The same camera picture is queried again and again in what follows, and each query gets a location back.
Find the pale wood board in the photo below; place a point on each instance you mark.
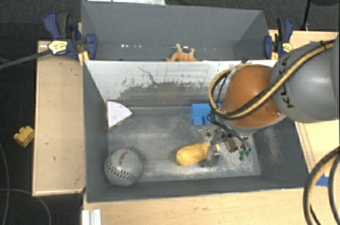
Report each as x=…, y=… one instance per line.
x=59, y=125

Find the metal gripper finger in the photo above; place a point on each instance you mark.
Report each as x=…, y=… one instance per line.
x=212, y=159
x=214, y=143

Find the white wedge block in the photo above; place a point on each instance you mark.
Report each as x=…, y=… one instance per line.
x=116, y=113

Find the grey baseball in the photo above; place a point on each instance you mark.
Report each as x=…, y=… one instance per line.
x=122, y=166

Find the grey metal bin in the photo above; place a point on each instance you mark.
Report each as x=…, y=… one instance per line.
x=164, y=29

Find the yellow toy brick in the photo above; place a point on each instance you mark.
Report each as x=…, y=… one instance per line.
x=24, y=136

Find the tan toy animal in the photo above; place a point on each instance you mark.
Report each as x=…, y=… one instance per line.
x=182, y=56

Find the blue block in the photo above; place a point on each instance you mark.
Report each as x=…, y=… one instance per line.
x=199, y=112

